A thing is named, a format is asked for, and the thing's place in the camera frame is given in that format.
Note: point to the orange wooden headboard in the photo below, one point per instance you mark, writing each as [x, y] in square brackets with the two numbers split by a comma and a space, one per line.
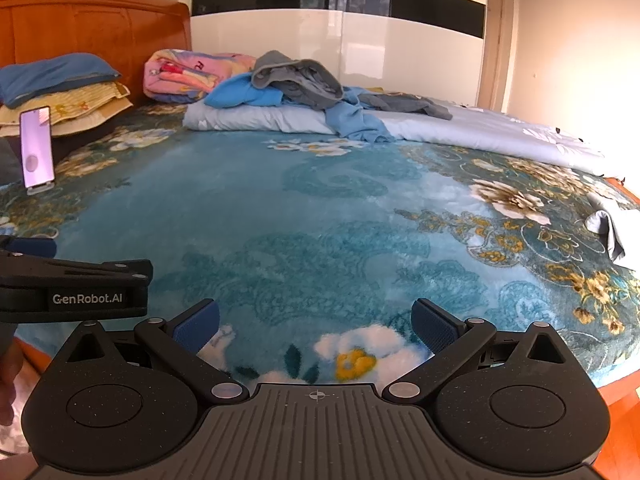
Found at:
[100, 25]

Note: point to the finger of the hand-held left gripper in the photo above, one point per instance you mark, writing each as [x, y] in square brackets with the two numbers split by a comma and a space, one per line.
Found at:
[30, 247]
[100, 271]

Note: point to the grey knitted garment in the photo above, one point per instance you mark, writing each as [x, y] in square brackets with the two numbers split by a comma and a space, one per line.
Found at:
[300, 77]

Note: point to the beige folded cloth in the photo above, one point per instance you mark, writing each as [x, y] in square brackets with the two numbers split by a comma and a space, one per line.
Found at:
[75, 100]

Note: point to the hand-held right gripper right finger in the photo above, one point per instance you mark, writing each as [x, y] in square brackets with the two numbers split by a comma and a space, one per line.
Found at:
[435, 327]

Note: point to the pink printed folded blanket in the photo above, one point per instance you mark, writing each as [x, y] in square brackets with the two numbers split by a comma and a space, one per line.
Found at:
[180, 75]

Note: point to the bright blue garment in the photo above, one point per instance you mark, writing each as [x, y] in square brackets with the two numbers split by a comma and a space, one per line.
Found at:
[240, 92]

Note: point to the cream pillow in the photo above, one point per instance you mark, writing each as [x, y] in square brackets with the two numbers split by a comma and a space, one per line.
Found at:
[95, 120]

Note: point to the white wardrobe with black stripe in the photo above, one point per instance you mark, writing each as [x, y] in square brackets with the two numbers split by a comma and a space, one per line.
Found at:
[300, 35]

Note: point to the pale blue shirt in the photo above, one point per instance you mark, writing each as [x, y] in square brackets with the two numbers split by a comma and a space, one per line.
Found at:
[357, 122]

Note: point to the blue folded cloth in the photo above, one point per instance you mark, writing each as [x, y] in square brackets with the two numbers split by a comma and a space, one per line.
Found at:
[55, 77]

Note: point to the cream door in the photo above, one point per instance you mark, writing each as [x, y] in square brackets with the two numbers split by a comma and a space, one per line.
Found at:
[492, 50]

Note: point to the light blue flowered duvet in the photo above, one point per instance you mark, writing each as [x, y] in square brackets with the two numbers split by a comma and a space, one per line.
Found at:
[500, 140]

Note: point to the smartphone with lit screen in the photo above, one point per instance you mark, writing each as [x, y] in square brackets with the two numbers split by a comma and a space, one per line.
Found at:
[36, 152]

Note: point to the grey white cloth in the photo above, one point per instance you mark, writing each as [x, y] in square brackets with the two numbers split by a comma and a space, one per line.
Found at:
[612, 232]

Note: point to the wooden bed frame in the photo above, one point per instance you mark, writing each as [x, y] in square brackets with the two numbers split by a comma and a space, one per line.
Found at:
[32, 357]

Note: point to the dark grey garment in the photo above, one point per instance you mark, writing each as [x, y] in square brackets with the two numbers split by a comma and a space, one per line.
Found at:
[415, 105]

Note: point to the person's left hand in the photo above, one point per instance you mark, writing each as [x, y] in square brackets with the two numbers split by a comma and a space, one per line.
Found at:
[9, 385]

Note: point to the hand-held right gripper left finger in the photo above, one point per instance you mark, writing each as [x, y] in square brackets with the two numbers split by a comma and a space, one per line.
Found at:
[197, 327]

